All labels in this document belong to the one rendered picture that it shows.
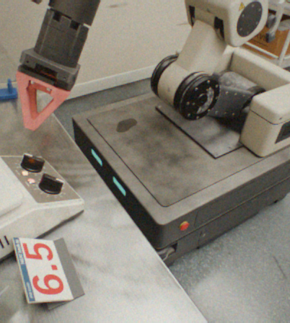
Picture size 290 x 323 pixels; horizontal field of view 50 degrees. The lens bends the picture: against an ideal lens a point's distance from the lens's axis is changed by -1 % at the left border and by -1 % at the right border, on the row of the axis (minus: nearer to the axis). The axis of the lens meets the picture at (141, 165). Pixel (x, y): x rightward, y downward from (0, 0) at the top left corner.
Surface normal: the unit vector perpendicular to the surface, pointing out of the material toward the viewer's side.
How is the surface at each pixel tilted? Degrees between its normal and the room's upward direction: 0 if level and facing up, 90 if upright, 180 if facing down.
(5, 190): 0
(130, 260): 0
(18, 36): 90
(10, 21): 90
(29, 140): 0
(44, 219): 90
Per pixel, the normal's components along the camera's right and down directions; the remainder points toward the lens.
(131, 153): 0.04, -0.73
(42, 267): 0.60, -0.74
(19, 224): 0.66, 0.53
